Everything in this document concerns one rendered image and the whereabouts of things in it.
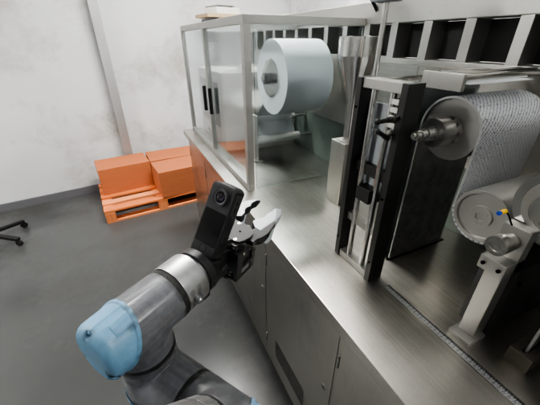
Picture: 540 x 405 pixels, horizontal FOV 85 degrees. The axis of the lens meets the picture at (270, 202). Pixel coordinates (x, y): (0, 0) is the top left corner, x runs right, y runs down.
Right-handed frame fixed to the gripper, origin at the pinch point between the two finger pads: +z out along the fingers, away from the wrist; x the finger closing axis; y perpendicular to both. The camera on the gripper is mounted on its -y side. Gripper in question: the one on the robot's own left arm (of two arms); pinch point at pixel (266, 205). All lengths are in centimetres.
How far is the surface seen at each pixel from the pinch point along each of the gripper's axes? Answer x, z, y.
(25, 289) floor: -178, -2, 149
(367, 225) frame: 16.1, 30.5, 14.9
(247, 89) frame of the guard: -46, 58, -5
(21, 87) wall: -312, 84, 53
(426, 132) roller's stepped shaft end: 20.9, 29.3, -13.5
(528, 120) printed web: 40, 47, -17
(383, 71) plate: -5, 95, -16
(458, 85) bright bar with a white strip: 23.0, 34.0, -23.2
